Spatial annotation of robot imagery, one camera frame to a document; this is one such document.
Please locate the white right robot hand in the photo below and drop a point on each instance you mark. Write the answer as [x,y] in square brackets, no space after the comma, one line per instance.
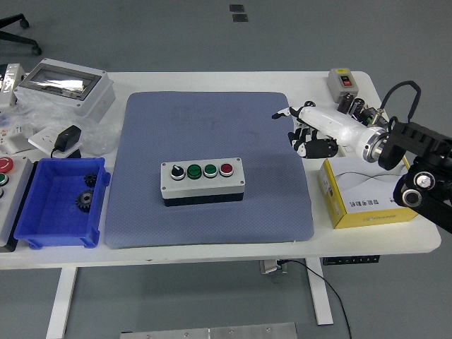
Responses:
[335,125]

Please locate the grey four-button control box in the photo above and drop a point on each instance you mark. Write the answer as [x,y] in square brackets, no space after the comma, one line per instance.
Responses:
[201,187]

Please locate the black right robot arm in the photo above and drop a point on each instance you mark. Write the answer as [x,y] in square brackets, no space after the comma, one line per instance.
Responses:
[416,137]

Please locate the black cylindrical capacitor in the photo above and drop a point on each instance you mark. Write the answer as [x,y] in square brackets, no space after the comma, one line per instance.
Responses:
[343,104]
[309,104]
[357,106]

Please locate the black module with green terminal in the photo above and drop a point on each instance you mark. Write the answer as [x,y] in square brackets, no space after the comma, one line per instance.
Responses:
[369,119]

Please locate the yellow and white cardboard box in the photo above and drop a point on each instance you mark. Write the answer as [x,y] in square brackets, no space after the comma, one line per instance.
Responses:
[353,190]

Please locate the black table control panel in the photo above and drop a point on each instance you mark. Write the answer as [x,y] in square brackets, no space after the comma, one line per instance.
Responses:
[349,260]

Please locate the dark floor plate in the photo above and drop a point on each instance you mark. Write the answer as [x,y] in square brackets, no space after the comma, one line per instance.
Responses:
[236,8]
[240,17]

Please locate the grey-blue table mat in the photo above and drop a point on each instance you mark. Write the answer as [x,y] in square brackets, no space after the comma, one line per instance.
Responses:
[159,134]

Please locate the white table leg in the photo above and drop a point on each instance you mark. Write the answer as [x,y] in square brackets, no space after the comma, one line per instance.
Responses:
[322,303]
[61,300]

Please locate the clear plastic bag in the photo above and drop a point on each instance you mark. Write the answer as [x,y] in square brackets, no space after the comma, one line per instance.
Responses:
[102,137]

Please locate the silver metal plate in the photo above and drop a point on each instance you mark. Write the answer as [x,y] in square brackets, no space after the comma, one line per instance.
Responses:
[212,332]

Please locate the small black gear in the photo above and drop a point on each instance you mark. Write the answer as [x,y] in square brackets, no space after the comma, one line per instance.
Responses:
[91,180]

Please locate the large black gear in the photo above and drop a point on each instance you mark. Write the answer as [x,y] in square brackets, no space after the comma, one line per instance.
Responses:
[84,201]

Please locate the black power adapter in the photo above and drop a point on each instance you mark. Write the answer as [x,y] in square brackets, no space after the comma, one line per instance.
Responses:
[67,138]

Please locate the blue plastic bin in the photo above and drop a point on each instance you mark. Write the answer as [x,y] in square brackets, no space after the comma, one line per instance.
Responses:
[46,219]

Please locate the small white printed box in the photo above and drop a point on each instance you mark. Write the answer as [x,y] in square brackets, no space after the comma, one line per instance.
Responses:
[14,141]

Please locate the grey emergency-stop control box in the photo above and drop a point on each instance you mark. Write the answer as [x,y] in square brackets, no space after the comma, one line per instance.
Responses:
[17,197]

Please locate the white device with label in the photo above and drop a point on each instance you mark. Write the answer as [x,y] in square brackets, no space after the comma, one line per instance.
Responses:
[10,95]

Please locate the black office chair base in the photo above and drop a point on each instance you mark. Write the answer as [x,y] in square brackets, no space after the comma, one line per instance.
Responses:
[17,39]

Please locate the grey red-black switch box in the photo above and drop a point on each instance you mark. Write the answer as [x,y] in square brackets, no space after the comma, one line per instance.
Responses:
[333,86]

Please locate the metal under-table bracket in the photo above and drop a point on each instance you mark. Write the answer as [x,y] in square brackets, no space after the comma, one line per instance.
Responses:
[268,266]

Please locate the grey enclosure with clear lid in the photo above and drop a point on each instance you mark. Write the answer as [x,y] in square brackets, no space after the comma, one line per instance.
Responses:
[92,102]

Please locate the white wall socket plate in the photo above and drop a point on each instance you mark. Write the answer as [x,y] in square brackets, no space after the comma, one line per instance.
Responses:
[40,139]

